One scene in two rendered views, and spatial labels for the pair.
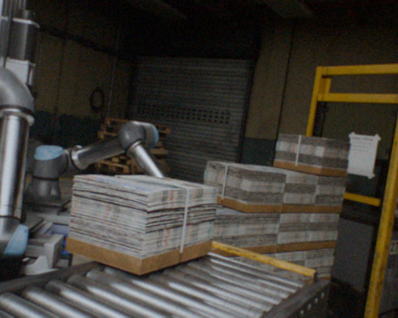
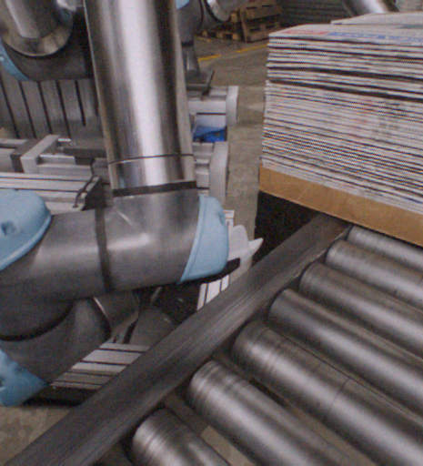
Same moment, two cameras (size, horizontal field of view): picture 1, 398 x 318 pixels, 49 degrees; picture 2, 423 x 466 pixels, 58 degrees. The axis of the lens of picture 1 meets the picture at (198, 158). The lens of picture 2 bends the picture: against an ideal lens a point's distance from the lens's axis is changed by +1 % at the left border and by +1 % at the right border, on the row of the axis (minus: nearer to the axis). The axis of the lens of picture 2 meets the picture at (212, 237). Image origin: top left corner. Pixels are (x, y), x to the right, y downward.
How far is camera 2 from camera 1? 0.78 m
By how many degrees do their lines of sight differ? 34
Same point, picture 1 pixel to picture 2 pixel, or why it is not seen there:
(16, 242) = (206, 252)
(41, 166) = not seen: hidden behind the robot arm
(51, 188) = (186, 59)
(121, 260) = (397, 222)
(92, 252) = (321, 199)
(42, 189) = not seen: hidden behind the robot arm
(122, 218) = (408, 131)
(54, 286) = (291, 314)
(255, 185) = not seen: outside the picture
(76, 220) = (278, 135)
